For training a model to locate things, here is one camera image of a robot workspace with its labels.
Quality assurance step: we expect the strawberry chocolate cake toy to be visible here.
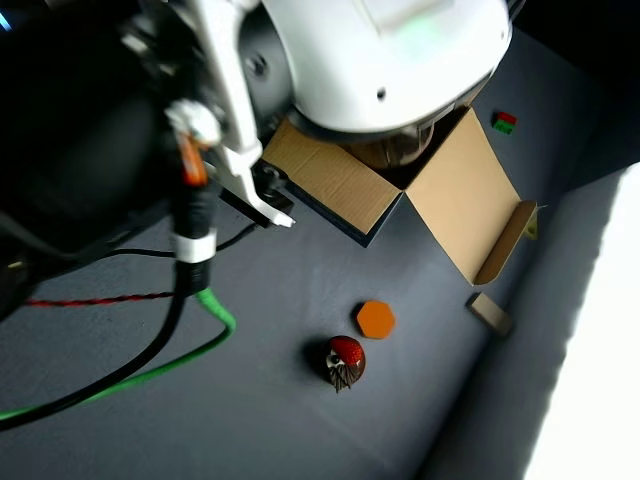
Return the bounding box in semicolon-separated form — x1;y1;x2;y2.
318;334;368;395

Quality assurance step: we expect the plain wooden rectangular block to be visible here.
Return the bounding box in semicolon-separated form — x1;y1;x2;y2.
465;292;514;337

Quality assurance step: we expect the red and green block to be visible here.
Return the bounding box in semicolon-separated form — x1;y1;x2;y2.
491;111;519;137

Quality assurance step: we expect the thin black cable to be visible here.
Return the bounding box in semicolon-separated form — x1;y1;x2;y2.
97;222;259;262

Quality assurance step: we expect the grey table cloth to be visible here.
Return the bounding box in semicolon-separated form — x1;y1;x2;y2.
0;27;640;480

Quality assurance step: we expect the green braided cable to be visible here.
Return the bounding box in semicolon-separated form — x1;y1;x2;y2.
0;288;238;422

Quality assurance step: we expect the black robot body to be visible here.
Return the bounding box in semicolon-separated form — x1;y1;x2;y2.
0;0;181;324

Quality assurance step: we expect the red black braided cable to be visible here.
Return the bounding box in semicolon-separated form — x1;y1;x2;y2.
23;291;175;308

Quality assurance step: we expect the cardboard box with globe print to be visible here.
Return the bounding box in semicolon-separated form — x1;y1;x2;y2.
258;103;540;287

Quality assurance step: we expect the orange hexagon block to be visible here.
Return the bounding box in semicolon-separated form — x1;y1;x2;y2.
355;299;398;341

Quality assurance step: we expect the thick black cable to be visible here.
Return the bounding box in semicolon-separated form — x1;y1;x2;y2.
0;192;219;434

